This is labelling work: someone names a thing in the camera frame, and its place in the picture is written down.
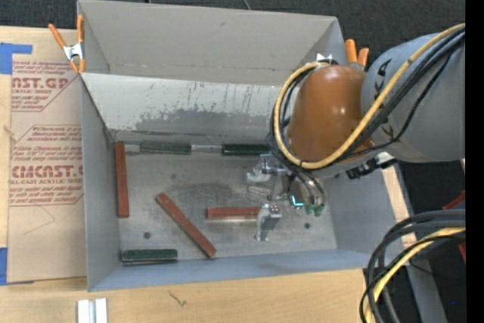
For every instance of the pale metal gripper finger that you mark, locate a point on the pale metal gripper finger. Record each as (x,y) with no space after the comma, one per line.
(267,221)
(261,177)

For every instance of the dark green flat block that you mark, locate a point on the dark green flat block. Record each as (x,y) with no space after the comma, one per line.
(244,150)
(165,147)
(149,255)

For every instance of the red-brown flat block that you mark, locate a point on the red-brown flat block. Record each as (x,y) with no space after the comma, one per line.
(186,225)
(121,181)
(232,212)

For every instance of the grey metal bin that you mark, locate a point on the grey metal bin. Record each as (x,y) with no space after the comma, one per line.
(211,177)

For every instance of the brown cardboard board red print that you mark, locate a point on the brown cardboard board red print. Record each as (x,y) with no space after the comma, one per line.
(41,223)

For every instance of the black cylinder on white bracket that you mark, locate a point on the black cylinder on white bracket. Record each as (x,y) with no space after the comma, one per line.
(365,165)

